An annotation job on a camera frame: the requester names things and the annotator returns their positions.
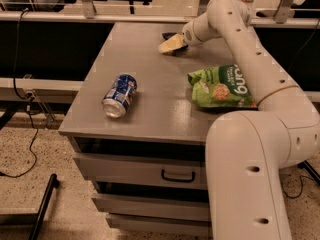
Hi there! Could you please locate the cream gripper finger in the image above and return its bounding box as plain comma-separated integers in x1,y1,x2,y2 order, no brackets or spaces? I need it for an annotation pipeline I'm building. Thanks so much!
158,34,185,54

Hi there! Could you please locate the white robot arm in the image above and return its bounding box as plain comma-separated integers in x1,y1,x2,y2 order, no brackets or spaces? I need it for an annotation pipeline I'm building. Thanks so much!
182,0,320,240

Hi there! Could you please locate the green chip bag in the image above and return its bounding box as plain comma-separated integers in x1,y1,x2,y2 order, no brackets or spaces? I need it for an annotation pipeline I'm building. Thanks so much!
188,64,257,109

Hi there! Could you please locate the blue pepsi soda can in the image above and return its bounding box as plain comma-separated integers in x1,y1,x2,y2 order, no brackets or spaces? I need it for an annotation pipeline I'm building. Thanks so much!
102,74,137,118

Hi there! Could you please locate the grey drawer cabinet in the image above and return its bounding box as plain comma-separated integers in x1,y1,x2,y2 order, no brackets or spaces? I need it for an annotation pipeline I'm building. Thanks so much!
57,21,268,238

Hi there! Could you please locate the black metal stand leg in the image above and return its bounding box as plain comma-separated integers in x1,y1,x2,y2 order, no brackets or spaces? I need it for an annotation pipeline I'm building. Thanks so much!
28,174,59,240

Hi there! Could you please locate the grey metal railing frame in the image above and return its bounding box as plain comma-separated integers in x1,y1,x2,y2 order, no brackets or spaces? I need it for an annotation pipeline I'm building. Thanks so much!
0,0,320,28

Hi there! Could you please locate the black drawer handle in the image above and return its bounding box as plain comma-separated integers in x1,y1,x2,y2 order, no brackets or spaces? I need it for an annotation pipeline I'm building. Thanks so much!
161,169,196,183

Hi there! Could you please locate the black power cable left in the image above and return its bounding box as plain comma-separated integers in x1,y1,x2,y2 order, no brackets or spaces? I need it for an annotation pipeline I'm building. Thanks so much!
0,9,40,179

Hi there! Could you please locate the black cable right floor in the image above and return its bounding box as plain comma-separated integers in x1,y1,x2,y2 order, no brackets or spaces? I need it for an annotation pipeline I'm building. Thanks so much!
281,174,307,200

